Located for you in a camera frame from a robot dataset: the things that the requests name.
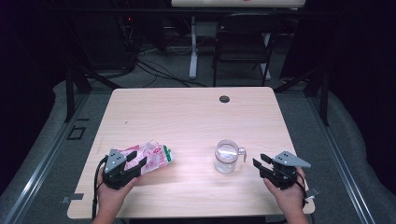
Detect grey tape piece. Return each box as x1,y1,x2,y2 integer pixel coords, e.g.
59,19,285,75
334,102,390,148
61,192,85,204
304,187,320,200

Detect person's left hand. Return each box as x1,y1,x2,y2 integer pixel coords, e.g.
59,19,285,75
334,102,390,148
96,169,138,216

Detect person's right hand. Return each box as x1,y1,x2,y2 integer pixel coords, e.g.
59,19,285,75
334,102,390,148
263,166,308,216

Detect black folding chair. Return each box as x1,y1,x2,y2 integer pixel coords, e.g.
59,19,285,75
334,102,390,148
212,12,283,88

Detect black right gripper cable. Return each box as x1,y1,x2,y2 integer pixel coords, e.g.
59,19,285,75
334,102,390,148
294,171,308,209

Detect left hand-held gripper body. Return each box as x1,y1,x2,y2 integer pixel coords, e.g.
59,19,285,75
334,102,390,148
102,148,139,190

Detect clear glass measuring cup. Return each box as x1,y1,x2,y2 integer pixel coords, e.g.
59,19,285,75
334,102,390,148
213,139,248,175

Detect black metal stand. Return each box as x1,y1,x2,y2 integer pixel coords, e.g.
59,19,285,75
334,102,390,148
274,66,331,127
64,62,123,123

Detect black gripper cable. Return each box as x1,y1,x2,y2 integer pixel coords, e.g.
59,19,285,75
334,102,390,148
92,155,108,220
294,171,308,209

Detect pink and white snack bag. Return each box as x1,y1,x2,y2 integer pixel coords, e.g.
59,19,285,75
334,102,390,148
116,139,173,175

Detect metal floor rail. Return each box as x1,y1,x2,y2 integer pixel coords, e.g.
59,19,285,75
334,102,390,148
306,95,376,224
2,92,92,224

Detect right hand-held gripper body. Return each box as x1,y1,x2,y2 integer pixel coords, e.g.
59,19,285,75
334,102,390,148
263,150,312,190

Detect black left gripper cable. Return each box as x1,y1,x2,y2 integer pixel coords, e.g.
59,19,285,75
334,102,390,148
92,155,108,220

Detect white desk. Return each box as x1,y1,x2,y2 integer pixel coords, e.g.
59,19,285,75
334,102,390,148
170,0,307,81

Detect black floor cables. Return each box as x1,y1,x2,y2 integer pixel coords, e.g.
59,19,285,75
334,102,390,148
135,58,207,89

